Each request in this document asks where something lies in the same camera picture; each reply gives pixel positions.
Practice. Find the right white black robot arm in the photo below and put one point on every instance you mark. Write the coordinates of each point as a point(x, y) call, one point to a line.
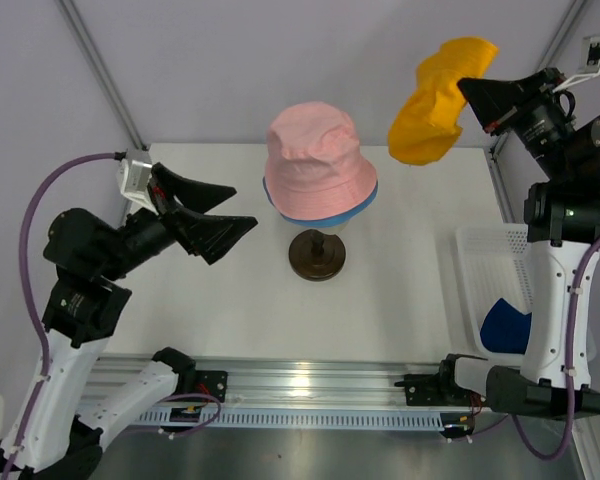
point(562, 216)

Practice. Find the white plastic basket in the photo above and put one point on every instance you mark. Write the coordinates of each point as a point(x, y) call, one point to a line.
point(495, 262)

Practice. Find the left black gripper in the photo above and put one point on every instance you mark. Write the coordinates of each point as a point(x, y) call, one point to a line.
point(213, 234)

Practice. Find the yellow hat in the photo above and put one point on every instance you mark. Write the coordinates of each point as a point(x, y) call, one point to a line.
point(427, 126)

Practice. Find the dark blue hat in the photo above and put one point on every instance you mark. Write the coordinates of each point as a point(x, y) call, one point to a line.
point(505, 329)

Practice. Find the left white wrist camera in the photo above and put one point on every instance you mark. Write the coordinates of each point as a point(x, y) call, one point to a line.
point(133, 177)

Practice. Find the left aluminium corner post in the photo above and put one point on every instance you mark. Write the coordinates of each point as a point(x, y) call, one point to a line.
point(101, 73)

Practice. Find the blue bucket hat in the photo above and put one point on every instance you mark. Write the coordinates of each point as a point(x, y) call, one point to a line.
point(319, 202)

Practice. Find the white slotted cable duct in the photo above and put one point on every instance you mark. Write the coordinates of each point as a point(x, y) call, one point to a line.
point(326, 419)

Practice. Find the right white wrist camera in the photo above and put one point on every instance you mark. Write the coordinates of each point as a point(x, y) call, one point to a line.
point(589, 65)

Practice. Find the cream mannequin head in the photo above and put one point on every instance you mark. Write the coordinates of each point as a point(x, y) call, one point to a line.
point(318, 254)

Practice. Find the pink bucket hat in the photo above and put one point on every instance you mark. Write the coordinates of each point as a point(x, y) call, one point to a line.
point(315, 141)

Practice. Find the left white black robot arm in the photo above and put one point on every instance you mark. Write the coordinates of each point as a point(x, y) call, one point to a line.
point(53, 437)

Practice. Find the aluminium mounting rail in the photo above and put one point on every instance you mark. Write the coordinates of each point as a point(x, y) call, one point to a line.
point(310, 382)

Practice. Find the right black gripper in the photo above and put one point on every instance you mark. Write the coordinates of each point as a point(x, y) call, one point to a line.
point(501, 103)

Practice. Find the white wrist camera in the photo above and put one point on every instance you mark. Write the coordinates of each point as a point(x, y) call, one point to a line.
point(133, 177)
point(589, 65)

